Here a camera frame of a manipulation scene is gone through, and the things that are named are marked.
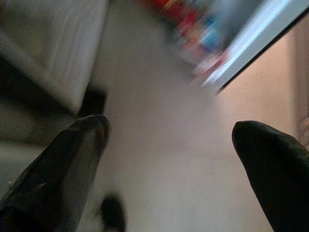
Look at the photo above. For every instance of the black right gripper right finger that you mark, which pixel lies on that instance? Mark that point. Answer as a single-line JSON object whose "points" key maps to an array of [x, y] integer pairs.
{"points": [[277, 174]]}

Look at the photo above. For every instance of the white cabinet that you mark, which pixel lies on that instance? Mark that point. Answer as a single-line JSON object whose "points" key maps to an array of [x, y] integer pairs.
{"points": [[55, 48]]}

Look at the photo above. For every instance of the black right robot foot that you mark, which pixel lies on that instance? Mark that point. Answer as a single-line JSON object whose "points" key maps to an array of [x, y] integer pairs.
{"points": [[113, 212]]}

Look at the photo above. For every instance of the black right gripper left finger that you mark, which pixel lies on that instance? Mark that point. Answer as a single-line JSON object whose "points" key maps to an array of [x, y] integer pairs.
{"points": [[55, 174]]}

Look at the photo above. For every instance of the colourful packaged groceries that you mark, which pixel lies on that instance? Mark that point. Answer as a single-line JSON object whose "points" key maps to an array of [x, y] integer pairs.
{"points": [[193, 29]]}

